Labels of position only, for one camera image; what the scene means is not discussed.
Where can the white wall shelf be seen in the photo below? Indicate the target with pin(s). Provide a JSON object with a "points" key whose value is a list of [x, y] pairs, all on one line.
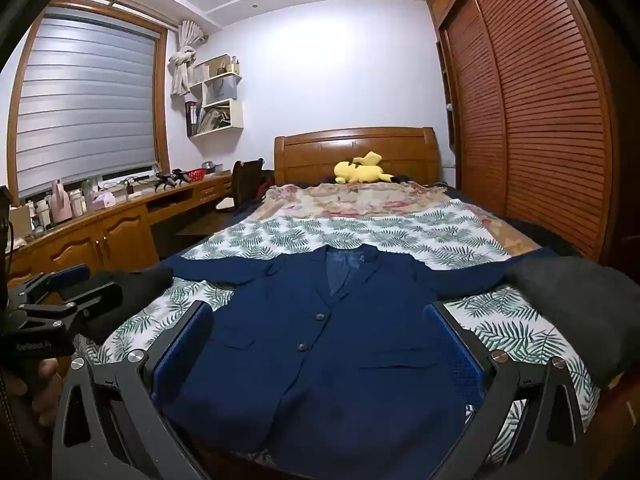
{"points": [[222, 115]]}

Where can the wooden headboard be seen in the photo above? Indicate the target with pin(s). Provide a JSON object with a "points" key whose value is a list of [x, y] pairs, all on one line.
{"points": [[310, 152]]}

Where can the yellow plush toy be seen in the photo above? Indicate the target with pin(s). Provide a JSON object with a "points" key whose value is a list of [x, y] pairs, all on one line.
{"points": [[360, 172]]}

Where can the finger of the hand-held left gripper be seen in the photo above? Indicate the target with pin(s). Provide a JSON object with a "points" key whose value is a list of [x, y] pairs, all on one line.
{"points": [[95, 300], [72, 276]]}

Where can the red basket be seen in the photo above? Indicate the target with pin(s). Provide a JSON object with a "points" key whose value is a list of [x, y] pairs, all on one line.
{"points": [[196, 175]]}

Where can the grey window blind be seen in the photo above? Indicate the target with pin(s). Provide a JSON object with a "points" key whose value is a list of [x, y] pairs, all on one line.
{"points": [[85, 100]]}

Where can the person's left hand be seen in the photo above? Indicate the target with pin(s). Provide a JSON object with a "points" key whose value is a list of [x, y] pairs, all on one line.
{"points": [[45, 385]]}

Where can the tied white curtain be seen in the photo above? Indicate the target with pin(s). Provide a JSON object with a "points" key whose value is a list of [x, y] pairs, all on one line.
{"points": [[182, 65]]}

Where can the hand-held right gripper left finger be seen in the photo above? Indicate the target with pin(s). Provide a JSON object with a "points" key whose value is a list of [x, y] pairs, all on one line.
{"points": [[182, 355]]}

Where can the dark chair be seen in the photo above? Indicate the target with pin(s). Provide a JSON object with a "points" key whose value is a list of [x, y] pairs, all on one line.
{"points": [[247, 180]]}

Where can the black device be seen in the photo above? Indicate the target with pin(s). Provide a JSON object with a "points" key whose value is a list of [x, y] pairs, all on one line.
{"points": [[170, 179]]}

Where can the wooden louvered wardrobe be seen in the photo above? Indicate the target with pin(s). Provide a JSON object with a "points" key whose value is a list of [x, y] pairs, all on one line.
{"points": [[540, 110]]}

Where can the wooden desk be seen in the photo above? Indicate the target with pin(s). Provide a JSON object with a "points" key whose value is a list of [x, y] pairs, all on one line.
{"points": [[115, 230]]}

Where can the small pink box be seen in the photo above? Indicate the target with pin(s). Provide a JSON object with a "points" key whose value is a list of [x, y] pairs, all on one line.
{"points": [[104, 201]]}

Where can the dark grey cloth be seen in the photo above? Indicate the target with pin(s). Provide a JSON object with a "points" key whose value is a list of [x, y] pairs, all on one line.
{"points": [[575, 310]]}

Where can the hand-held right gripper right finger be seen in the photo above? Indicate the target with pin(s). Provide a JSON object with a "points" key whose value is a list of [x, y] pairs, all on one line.
{"points": [[452, 350]]}

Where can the black cloth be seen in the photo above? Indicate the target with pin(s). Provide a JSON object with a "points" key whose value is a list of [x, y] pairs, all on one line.
{"points": [[135, 290]]}

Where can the navy blue suit jacket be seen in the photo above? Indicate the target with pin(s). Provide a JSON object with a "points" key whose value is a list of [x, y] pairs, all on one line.
{"points": [[320, 360]]}

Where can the leaf-print bed sheet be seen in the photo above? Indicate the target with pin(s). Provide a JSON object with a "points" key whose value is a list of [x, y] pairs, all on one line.
{"points": [[400, 230]]}

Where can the wooden window frame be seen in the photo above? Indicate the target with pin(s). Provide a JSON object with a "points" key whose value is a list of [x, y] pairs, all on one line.
{"points": [[162, 100]]}

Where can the pink bottle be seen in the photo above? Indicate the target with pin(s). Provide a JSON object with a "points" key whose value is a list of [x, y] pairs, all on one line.
{"points": [[61, 205]]}

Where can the floral blanket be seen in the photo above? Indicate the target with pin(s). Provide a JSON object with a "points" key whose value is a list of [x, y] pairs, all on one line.
{"points": [[350, 200]]}

